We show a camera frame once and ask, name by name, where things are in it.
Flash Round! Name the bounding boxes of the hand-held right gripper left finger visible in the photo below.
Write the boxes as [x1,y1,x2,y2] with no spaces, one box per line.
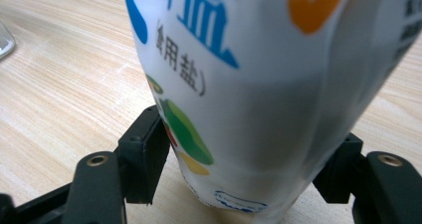
[115,105,171,205]

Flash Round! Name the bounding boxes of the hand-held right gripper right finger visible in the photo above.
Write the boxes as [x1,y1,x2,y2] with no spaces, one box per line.
[312,132,364,204]

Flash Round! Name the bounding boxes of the white and blue salt bag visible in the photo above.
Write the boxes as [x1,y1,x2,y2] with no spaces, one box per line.
[120,0,422,224]

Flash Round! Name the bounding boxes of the clear jar with white lid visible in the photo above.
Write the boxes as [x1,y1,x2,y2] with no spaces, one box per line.
[0,20,17,61]

